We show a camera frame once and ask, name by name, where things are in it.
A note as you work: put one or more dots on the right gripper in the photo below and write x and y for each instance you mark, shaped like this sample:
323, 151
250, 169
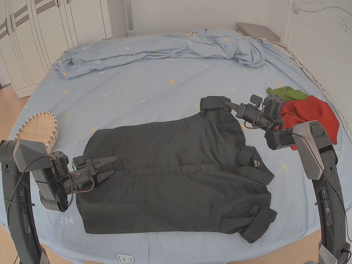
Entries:
249, 113

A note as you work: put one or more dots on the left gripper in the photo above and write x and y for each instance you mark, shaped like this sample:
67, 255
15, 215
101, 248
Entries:
84, 179

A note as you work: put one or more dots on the black shirt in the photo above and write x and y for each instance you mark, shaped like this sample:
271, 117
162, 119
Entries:
178, 180

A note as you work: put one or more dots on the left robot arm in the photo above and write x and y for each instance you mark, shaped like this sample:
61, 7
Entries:
19, 202

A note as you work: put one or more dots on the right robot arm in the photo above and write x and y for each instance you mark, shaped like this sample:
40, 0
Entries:
316, 153

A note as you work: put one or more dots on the green garment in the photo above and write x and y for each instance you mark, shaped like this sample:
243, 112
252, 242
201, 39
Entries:
288, 92

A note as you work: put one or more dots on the round woven basket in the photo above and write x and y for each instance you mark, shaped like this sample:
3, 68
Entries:
38, 128

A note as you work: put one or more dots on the red garment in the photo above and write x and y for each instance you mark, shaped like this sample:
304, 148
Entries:
316, 111

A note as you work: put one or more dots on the bed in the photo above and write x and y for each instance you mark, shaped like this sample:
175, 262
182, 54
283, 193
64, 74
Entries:
137, 92

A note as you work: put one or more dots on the grey bedside table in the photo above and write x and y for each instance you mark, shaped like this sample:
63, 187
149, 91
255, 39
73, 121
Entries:
255, 30

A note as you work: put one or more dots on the pale blue quilt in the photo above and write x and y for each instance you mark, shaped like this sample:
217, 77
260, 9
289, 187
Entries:
123, 54

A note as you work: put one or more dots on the white wardrobe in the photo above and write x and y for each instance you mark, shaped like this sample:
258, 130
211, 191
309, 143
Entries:
49, 37

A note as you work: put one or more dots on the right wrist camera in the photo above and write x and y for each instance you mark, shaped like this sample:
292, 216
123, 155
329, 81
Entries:
255, 100

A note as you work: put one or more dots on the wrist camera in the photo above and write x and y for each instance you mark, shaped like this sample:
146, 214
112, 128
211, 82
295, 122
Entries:
255, 100
79, 162

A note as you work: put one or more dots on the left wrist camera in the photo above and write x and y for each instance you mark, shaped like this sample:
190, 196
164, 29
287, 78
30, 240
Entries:
79, 162

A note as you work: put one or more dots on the grey vertical wall duct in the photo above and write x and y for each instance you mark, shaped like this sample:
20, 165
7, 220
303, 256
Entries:
128, 7

